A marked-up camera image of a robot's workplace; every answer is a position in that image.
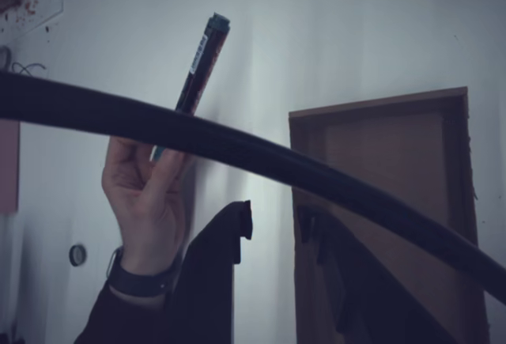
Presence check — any green edding marker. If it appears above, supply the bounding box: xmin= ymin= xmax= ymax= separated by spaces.
xmin=151 ymin=10 xmax=232 ymax=163

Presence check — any man's left hand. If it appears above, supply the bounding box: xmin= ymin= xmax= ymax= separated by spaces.
xmin=101 ymin=134 xmax=191 ymax=278

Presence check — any smartwatch with blue band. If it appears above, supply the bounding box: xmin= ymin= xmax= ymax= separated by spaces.
xmin=105 ymin=245 xmax=178 ymax=301

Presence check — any black camera cable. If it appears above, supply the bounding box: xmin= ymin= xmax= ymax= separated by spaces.
xmin=0 ymin=71 xmax=506 ymax=306

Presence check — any thin dark wire tangle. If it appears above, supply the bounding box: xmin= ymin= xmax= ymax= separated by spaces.
xmin=11 ymin=62 xmax=47 ymax=77

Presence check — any open brown cardboard box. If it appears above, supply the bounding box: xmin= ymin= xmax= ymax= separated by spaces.
xmin=288 ymin=85 xmax=491 ymax=344

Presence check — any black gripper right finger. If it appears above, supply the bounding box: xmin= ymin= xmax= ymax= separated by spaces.
xmin=296 ymin=204 xmax=456 ymax=344

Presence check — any pink flat block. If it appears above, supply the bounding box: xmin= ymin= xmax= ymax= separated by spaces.
xmin=0 ymin=119 xmax=21 ymax=214

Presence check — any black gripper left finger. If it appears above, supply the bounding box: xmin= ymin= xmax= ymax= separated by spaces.
xmin=163 ymin=200 xmax=253 ymax=344

